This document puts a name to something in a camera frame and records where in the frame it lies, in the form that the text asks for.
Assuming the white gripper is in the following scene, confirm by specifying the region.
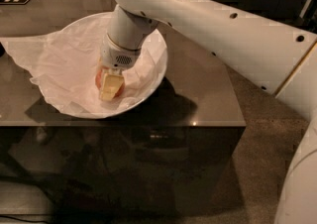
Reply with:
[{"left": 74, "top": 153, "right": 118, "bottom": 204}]
[{"left": 97, "top": 34, "right": 143, "bottom": 102}]

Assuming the red apple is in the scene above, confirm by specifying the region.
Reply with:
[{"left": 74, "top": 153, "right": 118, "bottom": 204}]
[{"left": 94, "top": 67, "right": 126, "bottom": 97}]

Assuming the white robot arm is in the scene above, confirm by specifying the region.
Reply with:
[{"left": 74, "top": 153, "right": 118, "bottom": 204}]
[{"left": 101, "top": 0, "right": 317, "bottom": 224}]

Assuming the white bowl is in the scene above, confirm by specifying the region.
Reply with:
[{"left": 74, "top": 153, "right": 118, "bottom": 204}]
[{"left": 37, "top": 12, "right": 168, "bottom": 119}]

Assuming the white tissue paper sheet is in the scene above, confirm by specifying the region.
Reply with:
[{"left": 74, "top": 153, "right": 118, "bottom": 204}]
[{"left": 0, "top": 16, "right": 166, "bottom": 115}]

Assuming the dark glass table cabinet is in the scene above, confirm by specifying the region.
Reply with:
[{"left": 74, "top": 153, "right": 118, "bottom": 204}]
[{"left": 0, "top": 0, "right": 247, "bottom": 224}]

